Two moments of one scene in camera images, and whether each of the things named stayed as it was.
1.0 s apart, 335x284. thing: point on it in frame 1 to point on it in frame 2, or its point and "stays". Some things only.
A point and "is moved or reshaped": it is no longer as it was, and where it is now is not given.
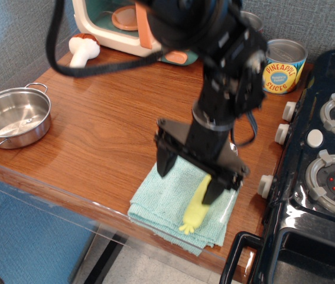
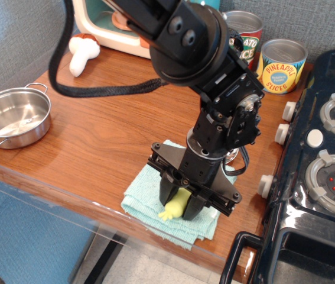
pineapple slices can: (285, 60) stays
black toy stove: (309, 235) stays
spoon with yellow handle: (197, 210) is moved or reshaped
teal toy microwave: (122, 28) stays
